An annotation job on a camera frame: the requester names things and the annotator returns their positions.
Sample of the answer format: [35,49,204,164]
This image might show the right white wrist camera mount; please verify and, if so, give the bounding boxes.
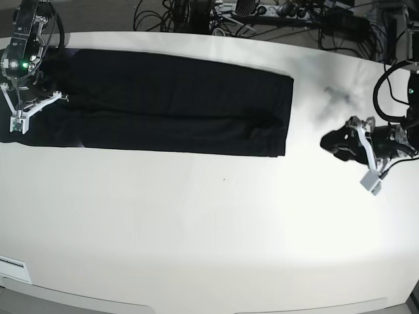
[1,83,69,134]

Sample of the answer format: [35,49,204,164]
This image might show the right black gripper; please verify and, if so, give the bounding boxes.
[12,75,58,108]

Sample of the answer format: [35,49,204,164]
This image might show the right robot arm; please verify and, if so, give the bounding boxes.
[1,1,65,111]

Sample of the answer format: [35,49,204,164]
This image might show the white label plate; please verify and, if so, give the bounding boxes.
[0,256,32,285]

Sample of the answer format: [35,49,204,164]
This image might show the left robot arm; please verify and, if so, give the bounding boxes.
[320,1,418,167]

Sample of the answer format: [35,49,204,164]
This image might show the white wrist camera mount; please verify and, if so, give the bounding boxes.
[1,83,69,134]
[346,116,389,196]

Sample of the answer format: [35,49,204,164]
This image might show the white power strip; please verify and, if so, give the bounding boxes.
[255,1,308,19]

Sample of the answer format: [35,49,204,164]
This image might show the black T-shirt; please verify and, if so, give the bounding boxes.
[1,49,294,157]

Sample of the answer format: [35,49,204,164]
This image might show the black equipment box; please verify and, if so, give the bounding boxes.
[323,14,370,43]

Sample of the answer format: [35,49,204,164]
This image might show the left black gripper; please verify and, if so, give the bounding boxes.
[320,122,409,164]

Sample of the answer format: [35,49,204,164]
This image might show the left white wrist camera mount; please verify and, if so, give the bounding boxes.
[346,116,389,196]

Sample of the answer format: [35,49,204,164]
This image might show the black table pedestal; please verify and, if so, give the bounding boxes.
[173,0,213,35]

